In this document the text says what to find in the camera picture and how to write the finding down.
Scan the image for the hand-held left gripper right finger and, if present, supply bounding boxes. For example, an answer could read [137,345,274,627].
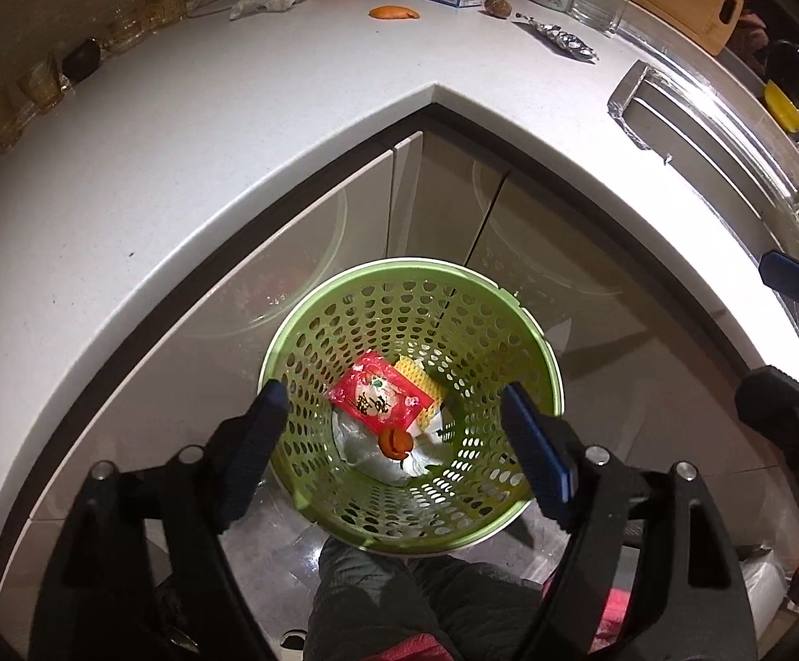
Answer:
[499,382,760,661]

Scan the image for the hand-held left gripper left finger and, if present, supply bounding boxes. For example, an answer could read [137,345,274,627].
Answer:
[31,378,290,661]

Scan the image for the clear plastic bag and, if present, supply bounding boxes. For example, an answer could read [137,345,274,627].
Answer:
[332,403,459,486]

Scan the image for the red snack packet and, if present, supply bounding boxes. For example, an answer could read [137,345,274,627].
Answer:
[329,350,442,436]

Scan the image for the green perforated plastic basket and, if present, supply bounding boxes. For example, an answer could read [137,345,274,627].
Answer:
[257,258,566,555]

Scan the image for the white plastic bag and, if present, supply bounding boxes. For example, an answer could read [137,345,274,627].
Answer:
[737,549,790,624]

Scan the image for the stainless steel sink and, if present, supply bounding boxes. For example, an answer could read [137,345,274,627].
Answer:
[607,58,799,414]

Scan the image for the beige cabinet door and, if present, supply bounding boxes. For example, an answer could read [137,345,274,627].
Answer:
[465,169,786,569]
[0,131,428,658]

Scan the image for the yellow dish item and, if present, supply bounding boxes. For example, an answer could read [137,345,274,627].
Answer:
[763,79,799,133]

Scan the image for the pink slipper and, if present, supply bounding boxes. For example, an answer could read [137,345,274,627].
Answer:
[370,632,459,661]
[543,579,643,644]

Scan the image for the person's grey trousers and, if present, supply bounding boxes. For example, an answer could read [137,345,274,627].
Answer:
[301,535,545,661]

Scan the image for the black pan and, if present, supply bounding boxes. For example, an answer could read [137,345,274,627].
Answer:
[761,39,799,87]

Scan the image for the silver foil wrapper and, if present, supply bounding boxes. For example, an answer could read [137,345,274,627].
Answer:
[513,12,599,64]

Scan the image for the clear glass container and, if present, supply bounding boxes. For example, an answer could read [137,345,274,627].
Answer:
[570,0,631,37]

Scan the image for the dark ceramic cup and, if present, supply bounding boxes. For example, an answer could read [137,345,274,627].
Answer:
[61,37,104,82]

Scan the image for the clear glass teapot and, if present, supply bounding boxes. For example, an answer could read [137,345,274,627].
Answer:
[100,6,156,52]

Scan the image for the crumpled white tissue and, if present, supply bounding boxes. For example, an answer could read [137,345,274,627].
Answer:
[229,0,318,20]

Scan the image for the tall amber glass cup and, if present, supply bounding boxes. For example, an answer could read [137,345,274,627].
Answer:
[143,0,190,25]

